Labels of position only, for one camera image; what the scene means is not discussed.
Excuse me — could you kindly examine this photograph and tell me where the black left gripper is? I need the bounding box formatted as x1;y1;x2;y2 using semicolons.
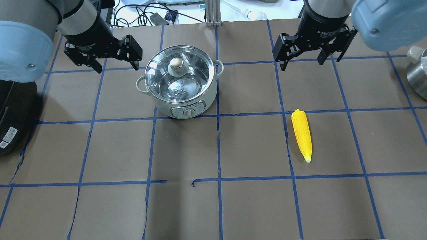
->
62;15;143;74

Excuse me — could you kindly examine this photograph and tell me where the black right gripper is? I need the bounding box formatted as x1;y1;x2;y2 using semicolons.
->
272;10;358;71

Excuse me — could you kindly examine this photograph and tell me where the black rice cooker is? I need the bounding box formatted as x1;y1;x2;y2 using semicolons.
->
0;80;38;156

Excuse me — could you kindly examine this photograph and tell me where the glass pot lid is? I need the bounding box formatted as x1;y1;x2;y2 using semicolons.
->
144;45;216;103

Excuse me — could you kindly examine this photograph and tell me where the black power adapter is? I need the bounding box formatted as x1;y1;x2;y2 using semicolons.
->
149;13;169;26

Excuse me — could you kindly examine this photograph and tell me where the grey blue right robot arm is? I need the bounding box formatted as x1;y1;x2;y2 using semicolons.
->
272;0;427;71

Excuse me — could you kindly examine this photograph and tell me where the yellow corn cob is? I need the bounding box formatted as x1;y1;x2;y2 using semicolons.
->
291;109;313;163

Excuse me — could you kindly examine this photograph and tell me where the stainless steel kettle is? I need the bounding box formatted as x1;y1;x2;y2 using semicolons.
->
407;46;427;100

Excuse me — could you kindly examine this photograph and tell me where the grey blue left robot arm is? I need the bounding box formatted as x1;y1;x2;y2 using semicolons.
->
0;0;143;83

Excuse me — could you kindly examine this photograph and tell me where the aluminium frame post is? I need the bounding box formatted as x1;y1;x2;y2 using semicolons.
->
205;0;222;27

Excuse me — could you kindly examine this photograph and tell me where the white electric cooking pot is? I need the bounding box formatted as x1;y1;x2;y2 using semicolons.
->
135;45;224;119

